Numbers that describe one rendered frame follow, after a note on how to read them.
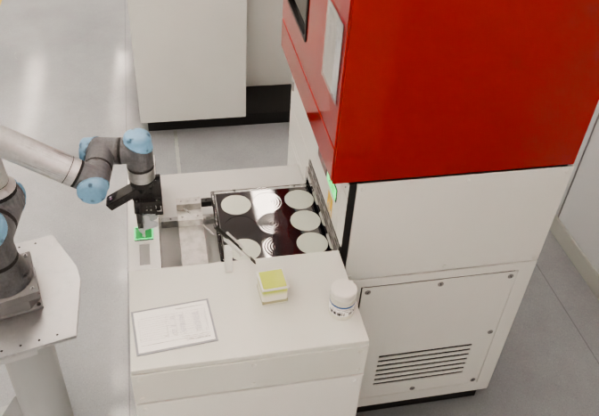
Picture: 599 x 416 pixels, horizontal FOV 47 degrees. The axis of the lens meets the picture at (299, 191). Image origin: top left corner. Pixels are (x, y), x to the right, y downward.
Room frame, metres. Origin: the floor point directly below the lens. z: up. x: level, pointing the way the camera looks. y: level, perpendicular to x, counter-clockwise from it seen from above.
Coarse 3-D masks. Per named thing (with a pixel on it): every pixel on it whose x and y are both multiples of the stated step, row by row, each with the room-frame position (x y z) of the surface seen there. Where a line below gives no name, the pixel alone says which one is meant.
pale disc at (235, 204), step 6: (228, 198) 1.77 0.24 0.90; (234, 198) 1.77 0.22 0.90; (240, 198) 1.77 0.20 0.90; (246, 198) 1.78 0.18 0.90; (222, 204) 1.74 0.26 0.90; (228, 204) 1.74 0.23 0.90; (234, 204) 1.74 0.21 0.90; (240, 204) 1.74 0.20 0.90; (246, 204) 1.75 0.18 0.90; (228, 210) 1.71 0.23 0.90; (234, 210) 1.71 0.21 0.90; (240, 210) 1.71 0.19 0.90; (246, 210) 1.71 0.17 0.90
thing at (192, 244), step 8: (184, 232) 1.61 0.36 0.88; (192, 232) 1.61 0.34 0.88; (200, 232) 1.61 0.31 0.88; (184, 240) 1.57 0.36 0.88; (192, 240) 1.58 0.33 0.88; (200, 240) 1.58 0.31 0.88; (184, 248) 1.54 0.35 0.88; (192, 248) 1.54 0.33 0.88; (200, 248) 1.54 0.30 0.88; (184, 256) 1.50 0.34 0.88; (192, 256) 1.50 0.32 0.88; (200, 256) 1.51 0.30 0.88; (184, 264) 1.47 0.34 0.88; (192, 264) 1.47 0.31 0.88; (200, 264) 1.47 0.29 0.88
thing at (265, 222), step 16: (240, 192) 1.80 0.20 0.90; (256, 192) 1.81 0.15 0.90; (272, 192) 1.82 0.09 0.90; (256, 208) 1.73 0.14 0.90; (272, 208) 1.73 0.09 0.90; (288, 208) 1.74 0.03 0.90; (304, 208) 1.74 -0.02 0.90; (224, 224) 1.64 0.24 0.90; (240, 224) 1.64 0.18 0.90; (256, 224) 1.65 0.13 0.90; (272, 224) 1.65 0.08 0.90; (288, 224) 1.66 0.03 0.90; (320, 224) 1.67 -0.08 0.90; (256, 240) 1.58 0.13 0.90; (272, 240) 1.58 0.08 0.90; (288, 240) 1.59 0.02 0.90; (272, 256) 1.51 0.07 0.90
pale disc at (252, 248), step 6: (240, 240) 1.57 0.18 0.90; (246, 240) 1.57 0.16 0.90; (246, 246) 1.55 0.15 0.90; (252, 246) 1.55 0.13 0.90; (258, 246) 1.55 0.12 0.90; (234, 252) 1.51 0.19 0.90; (246, 252) 1.52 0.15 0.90; (252, 252) 1.52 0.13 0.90; (258, 252) 1.52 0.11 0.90; (234, 258) 1.49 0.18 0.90; (240, 258) 1.49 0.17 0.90; (246, 258) 1.49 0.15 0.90
